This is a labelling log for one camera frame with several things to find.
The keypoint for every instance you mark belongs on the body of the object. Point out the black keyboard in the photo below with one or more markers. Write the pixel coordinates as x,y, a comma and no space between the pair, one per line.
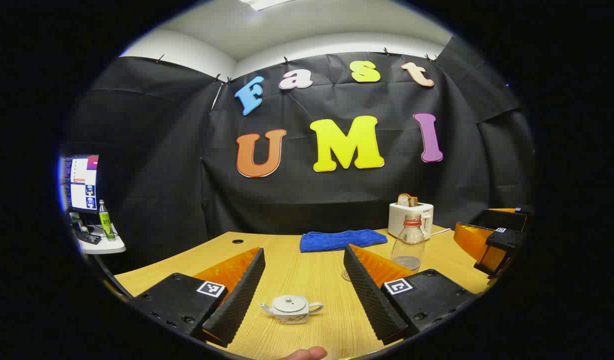
88,238

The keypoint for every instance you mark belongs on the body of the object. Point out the white toaster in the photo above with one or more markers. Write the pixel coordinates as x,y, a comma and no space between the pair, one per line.
399,220

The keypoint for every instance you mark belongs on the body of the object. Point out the blue towel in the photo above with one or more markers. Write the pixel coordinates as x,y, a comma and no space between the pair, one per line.
337,240

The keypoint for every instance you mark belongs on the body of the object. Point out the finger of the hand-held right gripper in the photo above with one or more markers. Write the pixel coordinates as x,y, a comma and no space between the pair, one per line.
507,218
504,245

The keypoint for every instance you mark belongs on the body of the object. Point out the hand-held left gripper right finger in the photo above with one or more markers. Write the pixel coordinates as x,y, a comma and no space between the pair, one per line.
369,295

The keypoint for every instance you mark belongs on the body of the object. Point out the white side table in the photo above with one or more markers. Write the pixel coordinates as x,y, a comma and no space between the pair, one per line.
112,246

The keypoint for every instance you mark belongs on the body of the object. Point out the white bread slice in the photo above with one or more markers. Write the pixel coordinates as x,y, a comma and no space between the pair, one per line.
403,200

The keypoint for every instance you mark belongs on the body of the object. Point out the white floral teacup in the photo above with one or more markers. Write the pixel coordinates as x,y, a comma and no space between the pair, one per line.
292,316

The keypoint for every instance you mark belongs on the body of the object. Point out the green bottle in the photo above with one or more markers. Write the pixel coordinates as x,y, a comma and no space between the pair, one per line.
106,222

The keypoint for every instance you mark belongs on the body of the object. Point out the round wooden coaster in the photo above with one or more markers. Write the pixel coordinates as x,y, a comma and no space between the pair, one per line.
345,275

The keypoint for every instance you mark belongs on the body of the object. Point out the computer monitor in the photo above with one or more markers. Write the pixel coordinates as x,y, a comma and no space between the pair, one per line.
82,182

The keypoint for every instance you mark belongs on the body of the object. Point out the clear plastic water bottle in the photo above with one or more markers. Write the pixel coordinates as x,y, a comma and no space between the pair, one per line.
408,245

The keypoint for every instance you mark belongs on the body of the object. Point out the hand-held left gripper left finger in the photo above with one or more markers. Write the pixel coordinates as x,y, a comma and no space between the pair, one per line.
237,300

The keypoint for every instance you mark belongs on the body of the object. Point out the brown toasted bread slice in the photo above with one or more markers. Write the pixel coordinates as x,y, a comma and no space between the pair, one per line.
413,201

